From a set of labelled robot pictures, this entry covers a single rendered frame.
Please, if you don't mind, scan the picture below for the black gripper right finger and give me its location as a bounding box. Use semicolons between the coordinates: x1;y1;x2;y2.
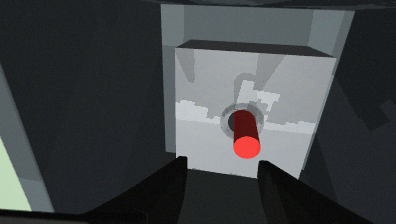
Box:
257;160;374;224

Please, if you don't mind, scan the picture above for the grey plate with hole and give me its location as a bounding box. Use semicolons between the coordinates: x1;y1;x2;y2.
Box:
175;39;336;179

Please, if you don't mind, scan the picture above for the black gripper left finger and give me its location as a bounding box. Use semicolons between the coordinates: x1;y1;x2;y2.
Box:
0;156;187;224

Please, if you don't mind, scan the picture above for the red peg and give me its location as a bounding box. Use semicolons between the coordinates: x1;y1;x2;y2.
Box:
233;110;261;159

